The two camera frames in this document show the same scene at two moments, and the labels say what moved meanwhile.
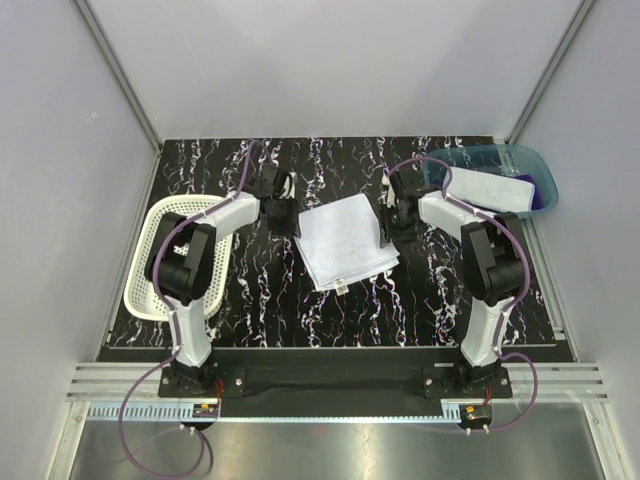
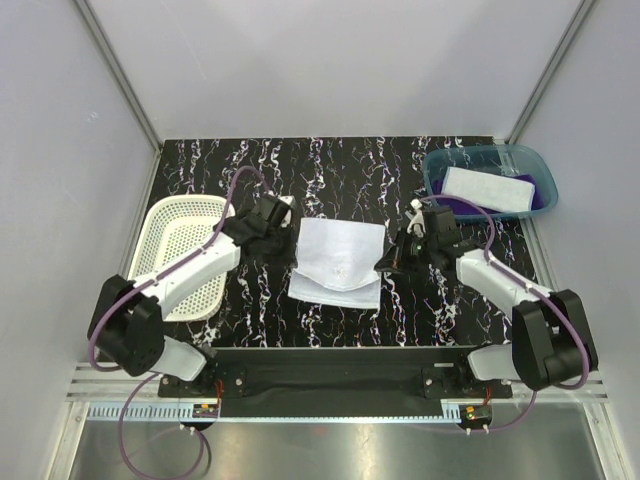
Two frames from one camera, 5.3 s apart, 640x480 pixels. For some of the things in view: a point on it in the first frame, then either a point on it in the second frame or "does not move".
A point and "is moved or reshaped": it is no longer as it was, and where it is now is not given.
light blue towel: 491,191 does not move
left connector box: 205,410 does not move
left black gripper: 291,225 → 289,256
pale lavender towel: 340,242 is moved or reshaped
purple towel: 537,201 is moved or reshaped
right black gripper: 388,232 → 396,260
